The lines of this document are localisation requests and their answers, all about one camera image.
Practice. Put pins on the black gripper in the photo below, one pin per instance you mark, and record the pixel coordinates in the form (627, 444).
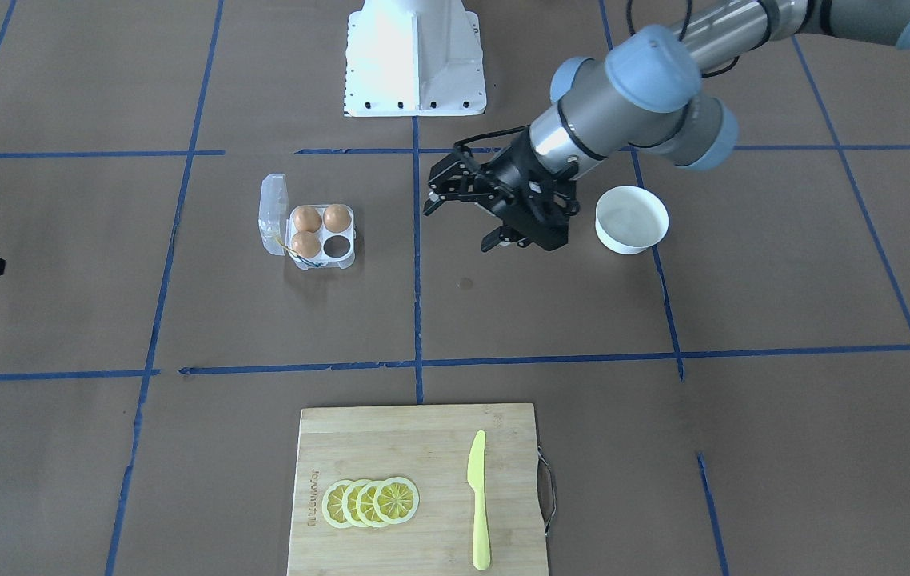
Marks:
(505, 178)

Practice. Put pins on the brown egg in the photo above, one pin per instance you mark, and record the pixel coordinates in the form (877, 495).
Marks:
(306, 245)
(337, 218)
(306, 218)

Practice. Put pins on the clear plastic egg box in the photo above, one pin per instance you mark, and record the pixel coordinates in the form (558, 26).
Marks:
(276, 230)

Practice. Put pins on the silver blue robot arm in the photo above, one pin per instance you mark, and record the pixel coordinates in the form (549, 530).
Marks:
(646, 92)

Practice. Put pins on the brown egg back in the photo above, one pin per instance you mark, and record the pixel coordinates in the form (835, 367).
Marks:
(306, 218)

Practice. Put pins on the brown egg front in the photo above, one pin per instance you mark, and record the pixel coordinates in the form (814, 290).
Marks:
(306, 245)

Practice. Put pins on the blue tape strip lengthwise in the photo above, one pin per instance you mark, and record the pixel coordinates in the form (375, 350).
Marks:
(417, 266)

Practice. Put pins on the white bowl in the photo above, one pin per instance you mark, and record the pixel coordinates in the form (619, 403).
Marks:
(630, 220)

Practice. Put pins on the bamboo cutting board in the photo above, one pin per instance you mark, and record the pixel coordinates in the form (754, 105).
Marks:
(418, 490)

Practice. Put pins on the lemon slice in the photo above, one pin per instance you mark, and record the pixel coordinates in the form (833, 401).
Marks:
(397, 500)
(350, 503)
(365, 505)
(334, 505)

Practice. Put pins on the yellow plastic knife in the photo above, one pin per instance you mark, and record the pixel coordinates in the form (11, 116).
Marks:
(480, 549)

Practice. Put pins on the blue tape strip crosswise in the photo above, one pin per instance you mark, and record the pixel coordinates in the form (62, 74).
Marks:
(448, 362)

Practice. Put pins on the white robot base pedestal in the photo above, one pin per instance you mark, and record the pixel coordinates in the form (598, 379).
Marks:
(414, 59)

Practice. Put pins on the metal cutting board handle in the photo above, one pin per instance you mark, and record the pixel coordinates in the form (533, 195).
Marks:
(547, 491)

